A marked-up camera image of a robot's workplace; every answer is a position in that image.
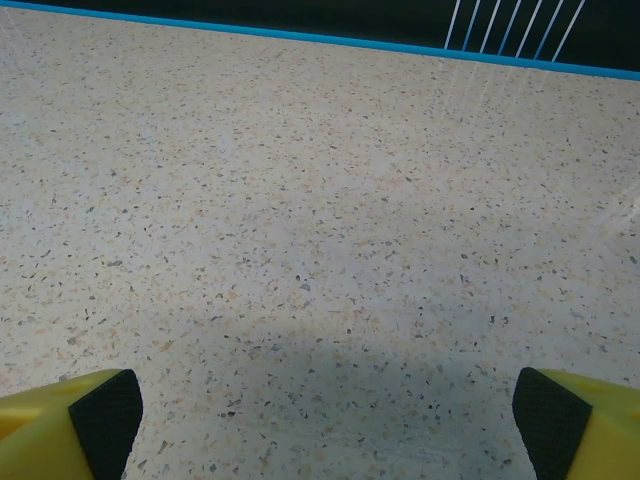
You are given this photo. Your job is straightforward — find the blue table border strip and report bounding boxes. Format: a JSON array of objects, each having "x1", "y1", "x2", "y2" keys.
[{"x1": 0, "y1": 0, "x2": 640, "y2": 82}]

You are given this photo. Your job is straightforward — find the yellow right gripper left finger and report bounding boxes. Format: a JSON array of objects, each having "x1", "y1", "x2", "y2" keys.
[{"x1": 0, "y1": 368, "x2": 144, "y2": 480}]

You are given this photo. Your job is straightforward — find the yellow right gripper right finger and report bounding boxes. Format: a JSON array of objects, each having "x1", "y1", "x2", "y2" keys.
[{"x1": 513, "y1": 366, "x2": 640, "y2": 480}]

